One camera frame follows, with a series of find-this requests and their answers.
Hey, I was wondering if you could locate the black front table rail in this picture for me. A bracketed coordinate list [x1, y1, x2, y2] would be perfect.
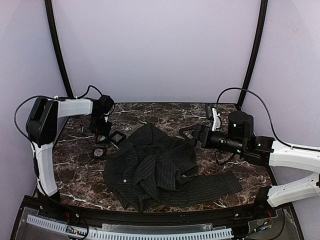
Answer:
[34, 201, 276, 227]

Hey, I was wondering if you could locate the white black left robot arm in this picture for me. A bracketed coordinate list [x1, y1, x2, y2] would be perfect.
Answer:
[26, 95, 115, 202]

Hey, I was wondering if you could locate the black frame post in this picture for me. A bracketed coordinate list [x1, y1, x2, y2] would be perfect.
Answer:
[236, 0, 268, 109]
[44, 0, 74, 98]

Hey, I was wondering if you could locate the white slotted cable duct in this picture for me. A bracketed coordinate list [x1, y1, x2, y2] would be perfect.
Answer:
[24, 214, 234, 240]

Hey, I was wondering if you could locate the black right frame post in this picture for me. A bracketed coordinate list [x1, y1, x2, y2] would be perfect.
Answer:
[236, 0, 268, 109]

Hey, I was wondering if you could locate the dark pinstriped garment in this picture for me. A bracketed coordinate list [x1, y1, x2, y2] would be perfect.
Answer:
[102, 123, 243, 212]

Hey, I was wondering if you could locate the black square box right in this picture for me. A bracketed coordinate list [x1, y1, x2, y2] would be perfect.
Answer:
[108, 130, 127, 146]

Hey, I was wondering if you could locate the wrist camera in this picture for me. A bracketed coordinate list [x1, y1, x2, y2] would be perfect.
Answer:
[103, 112, 111, 123]
[204, 103, 222, 132]

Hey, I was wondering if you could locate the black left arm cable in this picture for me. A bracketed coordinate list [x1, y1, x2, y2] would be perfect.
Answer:
[13, 85, 103, 198]

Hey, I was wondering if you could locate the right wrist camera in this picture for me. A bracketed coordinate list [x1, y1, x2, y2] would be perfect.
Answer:
[204, 103, 222, 132]

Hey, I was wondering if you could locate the black square box rear left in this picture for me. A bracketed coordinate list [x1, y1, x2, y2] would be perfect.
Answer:
[95, 134, 109, 145]

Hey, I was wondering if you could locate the black square box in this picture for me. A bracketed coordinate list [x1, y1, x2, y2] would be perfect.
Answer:
[91, 146, 108, 159]
[95, 134, 109, 145]
[108, 130, 127, 146]

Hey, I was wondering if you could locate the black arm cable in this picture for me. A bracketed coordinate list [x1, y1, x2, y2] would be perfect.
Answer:
[13, 85, 103, 198]
[215, 87, 320, 151]

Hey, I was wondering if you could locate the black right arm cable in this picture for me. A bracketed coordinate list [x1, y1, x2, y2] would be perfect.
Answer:
[215, 87, 320, 151]

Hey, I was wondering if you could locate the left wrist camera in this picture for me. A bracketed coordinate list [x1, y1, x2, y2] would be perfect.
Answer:
[103, 112, 111, 123]

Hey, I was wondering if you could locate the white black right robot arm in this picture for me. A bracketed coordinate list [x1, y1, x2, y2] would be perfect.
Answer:
[179, 108, 320, 208]

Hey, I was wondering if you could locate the black left frame post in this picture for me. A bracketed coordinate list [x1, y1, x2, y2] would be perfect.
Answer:
[44, 0, 74, 98]

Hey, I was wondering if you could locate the black square box front left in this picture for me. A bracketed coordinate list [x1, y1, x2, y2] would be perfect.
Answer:
[91, 146, 108, 159]

